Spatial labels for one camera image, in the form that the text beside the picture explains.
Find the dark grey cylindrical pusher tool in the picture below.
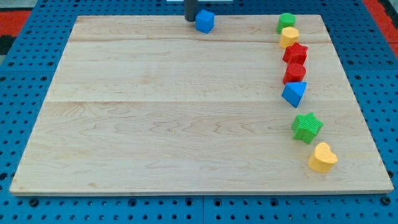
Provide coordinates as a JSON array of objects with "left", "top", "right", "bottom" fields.
[{"left": 183, "top": 0, "right": 198, "bottom": 22}]

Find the red star block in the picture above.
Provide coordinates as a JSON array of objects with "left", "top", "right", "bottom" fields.
[{"left": 282, "top": 42, "right": 308, "bottom": 65}]

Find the light wooden board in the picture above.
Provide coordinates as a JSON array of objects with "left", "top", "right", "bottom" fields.
[{"left": 9, "top": 15, "right": 393, "bottom": 196}]

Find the green star block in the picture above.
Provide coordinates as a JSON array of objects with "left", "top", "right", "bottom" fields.
[{"left": 292, "top": 112, "right": 323, "bottom": 144}]

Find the red cylinder block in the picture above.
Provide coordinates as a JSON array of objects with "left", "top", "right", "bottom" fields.
[{"left": 282, "top": 63, "right": 307, "bottom": 84}]

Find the yellow heart block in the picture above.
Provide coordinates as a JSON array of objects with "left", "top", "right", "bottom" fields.
[{"left": 308, "top": 142, "right": 338, "bottom": 173}]

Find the blue cube block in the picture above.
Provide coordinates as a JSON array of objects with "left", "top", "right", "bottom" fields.
[{"left": 195, "top": 10, "right": 215, "bottom": 34}]

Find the yellow pentagon block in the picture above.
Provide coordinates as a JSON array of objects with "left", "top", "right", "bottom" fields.
[{"left": 279, "top": 27, "right": 300, "bottom": 49}]

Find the green cylinder block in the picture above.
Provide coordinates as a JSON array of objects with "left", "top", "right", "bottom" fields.
[{"left": 276, "top": 12, "right": 296, "bottom": 34}]

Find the blue triangle block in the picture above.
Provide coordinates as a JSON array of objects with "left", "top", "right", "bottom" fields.
[{"left": 282, "top": 82, "right": 307, "bottom": 108}]

